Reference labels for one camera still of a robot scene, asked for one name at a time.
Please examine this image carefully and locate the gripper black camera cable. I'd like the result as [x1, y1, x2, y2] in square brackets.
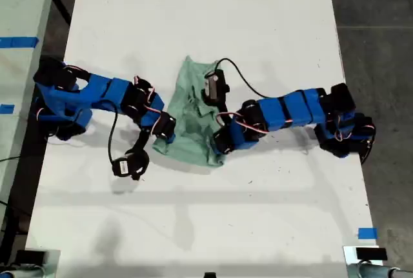
[106, 108, 119, 166]
[214, 58, 270, 99]

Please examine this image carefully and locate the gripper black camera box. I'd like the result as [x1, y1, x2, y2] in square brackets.
[111, 150, 151, 181]
[200, 68, 230, 106]

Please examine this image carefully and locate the square blue tape patch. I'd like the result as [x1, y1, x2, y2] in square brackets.
[358, 227, 378, 240]

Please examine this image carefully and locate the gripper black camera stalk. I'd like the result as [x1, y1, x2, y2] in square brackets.
[130, 128, 152, 156]
[216, 102, 234, 127]

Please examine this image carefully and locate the pale green T-shirt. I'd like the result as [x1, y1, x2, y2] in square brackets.
[151, 54, 233, 168]

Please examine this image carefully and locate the small black box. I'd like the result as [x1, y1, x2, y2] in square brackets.
[15, 250, 46, 264]
[356, 247, 388, 261]

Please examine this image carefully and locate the pale side table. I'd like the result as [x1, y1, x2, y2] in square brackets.
[0, 0, 61, 214]

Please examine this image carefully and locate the silver metal plate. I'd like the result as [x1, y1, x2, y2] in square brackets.
[342, 244, 388, 266]

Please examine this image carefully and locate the pale grey tube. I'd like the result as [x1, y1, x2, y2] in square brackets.
[0, 264, 46, 278]
[347, 262, 413, 278]

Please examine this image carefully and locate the long blue tape strip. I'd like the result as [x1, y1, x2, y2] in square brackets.
[0, 36, 40, 48]

